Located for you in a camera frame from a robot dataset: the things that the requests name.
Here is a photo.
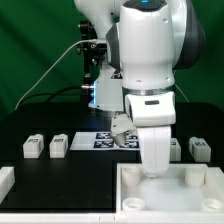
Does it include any white sheet with tags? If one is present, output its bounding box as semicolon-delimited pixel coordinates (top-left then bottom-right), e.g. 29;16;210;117
70;132;139;151

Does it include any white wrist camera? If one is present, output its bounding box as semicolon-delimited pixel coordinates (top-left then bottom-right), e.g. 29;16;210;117
110;114;137;146

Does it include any grey cable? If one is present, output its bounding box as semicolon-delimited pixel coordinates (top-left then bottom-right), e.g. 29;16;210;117
14;39;98;110

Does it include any white square tabletop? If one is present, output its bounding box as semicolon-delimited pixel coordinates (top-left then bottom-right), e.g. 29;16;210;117
116;164;224;224

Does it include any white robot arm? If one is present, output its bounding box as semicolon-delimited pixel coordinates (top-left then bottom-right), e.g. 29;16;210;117
74;0;205;176

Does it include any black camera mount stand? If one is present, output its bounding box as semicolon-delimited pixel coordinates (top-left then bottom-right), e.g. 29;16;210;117
77;20;106;91

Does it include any white obstacle bar left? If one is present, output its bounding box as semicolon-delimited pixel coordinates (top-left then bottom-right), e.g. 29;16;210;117
0;167;15;204

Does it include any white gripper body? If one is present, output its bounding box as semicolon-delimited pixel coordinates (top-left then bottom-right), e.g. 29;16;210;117
125;92;176;177

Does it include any black cable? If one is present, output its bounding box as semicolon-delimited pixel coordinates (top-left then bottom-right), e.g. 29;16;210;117
15;85;88;111

